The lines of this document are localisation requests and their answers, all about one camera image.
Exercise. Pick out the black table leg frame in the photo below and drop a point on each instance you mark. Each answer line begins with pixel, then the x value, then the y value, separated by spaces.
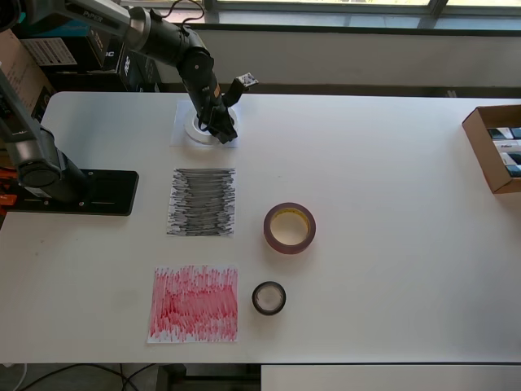
pixel 171 379

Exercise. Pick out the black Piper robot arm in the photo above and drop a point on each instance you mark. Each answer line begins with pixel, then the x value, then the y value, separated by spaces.
pixel 171 36

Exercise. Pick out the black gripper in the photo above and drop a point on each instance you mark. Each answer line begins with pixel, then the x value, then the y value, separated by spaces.
pixel 213 112

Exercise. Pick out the large brown tape roll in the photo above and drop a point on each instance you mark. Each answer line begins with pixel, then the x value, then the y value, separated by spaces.
pixel 289 249

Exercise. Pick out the plain white paper sheet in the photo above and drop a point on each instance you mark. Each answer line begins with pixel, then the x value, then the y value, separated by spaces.
pixel 177 122

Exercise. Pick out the dark window frame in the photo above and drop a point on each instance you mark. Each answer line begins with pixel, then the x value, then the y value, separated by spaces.
pixel 437 6

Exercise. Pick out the red scribbled paper sheet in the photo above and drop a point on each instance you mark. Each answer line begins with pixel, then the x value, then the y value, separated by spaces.
pixel 191 305

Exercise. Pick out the black tape roll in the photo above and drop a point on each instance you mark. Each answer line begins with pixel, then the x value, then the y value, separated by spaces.
pixel 268 311

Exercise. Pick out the teal topped black box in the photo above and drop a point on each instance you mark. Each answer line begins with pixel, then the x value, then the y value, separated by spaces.
pixel 49 26

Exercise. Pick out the open brown cardboard tray box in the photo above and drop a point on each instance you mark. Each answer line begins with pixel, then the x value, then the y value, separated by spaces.
pixel 478 138

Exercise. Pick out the orange table clamp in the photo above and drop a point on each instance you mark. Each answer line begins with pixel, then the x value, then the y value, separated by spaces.
pixel 8 200

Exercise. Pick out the white board panel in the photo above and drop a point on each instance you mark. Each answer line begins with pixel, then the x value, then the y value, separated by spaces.
pixel 386 379

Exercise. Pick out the small black white carton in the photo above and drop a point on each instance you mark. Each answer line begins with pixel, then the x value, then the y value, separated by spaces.
pixel 513 159
pixel 509 146
pixel 502 133
pixel 515 171

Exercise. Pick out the black printed carton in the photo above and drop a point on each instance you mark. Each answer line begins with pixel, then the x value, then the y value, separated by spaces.
pixel 138 77
pixel 110 57

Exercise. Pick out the white tape roll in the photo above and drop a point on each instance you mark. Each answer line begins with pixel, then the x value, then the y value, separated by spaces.
pixel 189 134

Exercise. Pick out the black scribbled paper sheet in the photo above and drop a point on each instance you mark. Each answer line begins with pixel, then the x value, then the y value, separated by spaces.
pixel 183 203

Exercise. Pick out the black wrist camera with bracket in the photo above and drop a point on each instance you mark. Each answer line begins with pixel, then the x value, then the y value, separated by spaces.
pixel 234 91

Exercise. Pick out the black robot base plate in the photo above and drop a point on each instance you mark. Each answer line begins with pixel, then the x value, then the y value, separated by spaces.
pixel 114 195

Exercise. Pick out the tall brown GX760A cardboard box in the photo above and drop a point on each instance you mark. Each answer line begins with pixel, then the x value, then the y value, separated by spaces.
pixel 24 69

